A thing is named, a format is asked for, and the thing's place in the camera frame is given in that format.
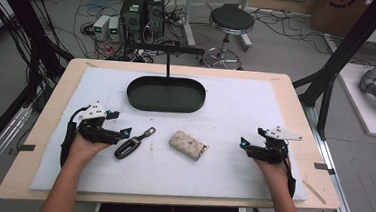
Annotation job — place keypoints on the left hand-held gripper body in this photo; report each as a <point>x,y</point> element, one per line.
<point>92,112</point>

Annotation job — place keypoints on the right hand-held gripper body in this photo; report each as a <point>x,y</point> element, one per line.
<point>275,148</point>

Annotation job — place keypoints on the person's right hand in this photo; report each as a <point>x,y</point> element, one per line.
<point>273,175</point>

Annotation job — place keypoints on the person's left hand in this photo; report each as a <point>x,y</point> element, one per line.
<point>84,150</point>

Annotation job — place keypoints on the black car key fob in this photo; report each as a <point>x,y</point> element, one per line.
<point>129,147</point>

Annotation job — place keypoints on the black tape strip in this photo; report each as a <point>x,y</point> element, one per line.
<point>323,167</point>
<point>26,147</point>

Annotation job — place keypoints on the black oval tray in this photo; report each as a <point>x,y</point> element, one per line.
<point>165,96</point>

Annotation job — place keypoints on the thin wooden stick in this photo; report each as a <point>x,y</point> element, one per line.
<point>314,192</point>

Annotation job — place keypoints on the beige quilted key pouch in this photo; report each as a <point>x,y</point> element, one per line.
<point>186,144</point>

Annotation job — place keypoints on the grey bench power supply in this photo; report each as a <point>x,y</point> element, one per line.
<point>113,29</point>
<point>100,26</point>

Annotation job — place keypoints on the black T-shaped stand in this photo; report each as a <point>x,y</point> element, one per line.
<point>169,49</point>

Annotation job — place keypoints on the white floor board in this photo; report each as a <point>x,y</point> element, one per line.
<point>368,122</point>

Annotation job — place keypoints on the black computer tower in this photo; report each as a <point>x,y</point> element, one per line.
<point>132,18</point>
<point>155,11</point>

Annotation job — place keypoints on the black round stool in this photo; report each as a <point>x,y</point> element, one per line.
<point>231,19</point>

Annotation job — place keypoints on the white table leg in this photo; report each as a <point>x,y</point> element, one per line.
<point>188,22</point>

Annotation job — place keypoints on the cardboard box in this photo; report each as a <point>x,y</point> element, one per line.
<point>343,13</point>

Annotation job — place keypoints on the black metal frame post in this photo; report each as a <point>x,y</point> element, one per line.
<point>343,53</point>

